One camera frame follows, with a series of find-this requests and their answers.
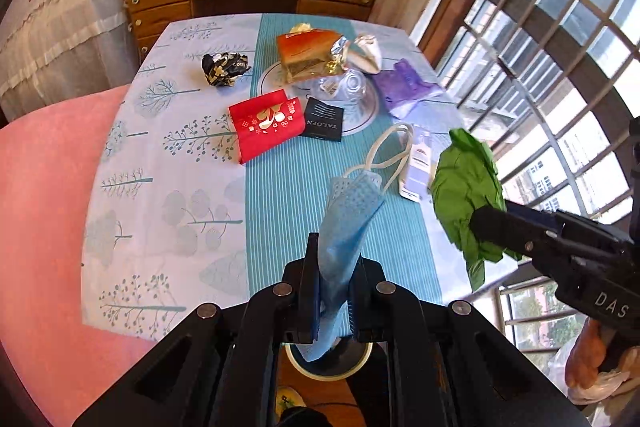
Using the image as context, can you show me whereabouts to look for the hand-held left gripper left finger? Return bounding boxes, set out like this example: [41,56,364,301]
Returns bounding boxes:
[72,232,323,427]

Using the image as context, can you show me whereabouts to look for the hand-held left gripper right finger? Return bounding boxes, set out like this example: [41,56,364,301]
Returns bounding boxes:
[347,254,593,427]

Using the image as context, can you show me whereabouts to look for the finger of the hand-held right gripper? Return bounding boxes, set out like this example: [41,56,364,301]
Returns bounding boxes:
[470,205,541,260]
[504,203,566,235]

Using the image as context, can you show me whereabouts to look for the green paper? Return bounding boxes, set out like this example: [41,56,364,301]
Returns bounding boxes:
[430,128,523,293]

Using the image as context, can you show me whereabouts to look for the cream-rimmed trash bin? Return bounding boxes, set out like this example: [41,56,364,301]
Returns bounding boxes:
[282,339,373,380]

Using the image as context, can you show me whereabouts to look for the blue face mask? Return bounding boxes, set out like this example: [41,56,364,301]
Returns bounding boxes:
[292,122,416,363]

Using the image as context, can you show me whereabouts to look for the orange foil snack bag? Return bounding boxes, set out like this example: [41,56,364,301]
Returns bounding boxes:
[276,29,351,84]

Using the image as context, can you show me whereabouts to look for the black gold wrapper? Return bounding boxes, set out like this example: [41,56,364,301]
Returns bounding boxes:
[201,52,252,88]

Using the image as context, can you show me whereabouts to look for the person's right hand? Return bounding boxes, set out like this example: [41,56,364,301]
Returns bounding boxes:
[565,319,632,390]

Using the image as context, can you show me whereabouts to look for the clear plastic wrap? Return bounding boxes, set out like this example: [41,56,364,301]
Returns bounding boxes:
[457,107,503,145]

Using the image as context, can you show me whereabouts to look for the blue tree-print tablecloth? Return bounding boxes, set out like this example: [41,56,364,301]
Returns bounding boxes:
[80,13,531,343]

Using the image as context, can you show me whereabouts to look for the purple plastic bag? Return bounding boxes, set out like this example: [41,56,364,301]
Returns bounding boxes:
[372,59,446,120]

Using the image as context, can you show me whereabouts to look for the white round plate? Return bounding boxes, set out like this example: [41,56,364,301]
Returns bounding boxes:
[257,59,379,136]

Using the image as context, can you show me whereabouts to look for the black label card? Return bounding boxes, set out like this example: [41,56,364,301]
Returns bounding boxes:
[302,97,346,142]

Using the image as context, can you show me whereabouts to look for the red gold-print packet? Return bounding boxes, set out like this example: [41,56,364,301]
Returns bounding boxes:
[228,89,307,165]

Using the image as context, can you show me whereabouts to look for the crumpled silver foil wrapper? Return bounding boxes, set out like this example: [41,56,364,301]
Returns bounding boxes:
[345,33,383,75]

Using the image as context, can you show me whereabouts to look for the pink upholstered chair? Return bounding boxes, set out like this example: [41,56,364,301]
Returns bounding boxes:
[0,84,156,427]

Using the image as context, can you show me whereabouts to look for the white lace bed cover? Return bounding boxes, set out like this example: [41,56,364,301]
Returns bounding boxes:
[0,0,146,118]

